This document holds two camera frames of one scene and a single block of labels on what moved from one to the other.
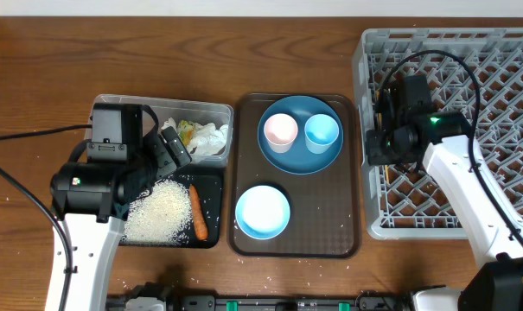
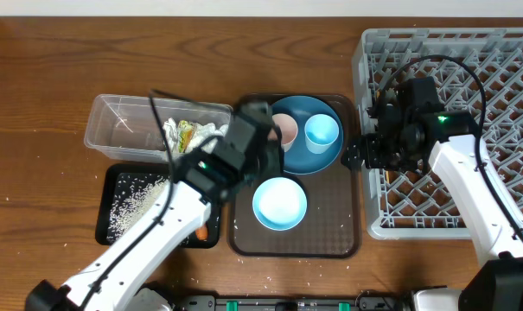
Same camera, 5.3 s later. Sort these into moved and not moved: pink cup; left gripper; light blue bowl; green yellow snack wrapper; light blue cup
Moved: light blue bowl; left gripper
Not moved: pink cup; green yellow snack wrapper; light blue cup
